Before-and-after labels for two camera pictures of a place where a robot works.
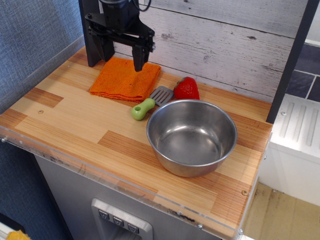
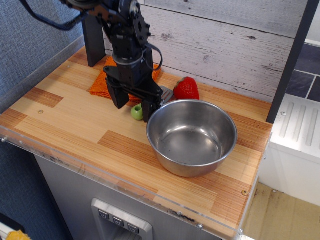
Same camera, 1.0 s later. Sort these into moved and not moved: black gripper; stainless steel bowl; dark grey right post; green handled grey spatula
Moved: black gripper
Not moved: green handled grey spatula; stainless steel bowl; dark grey right post
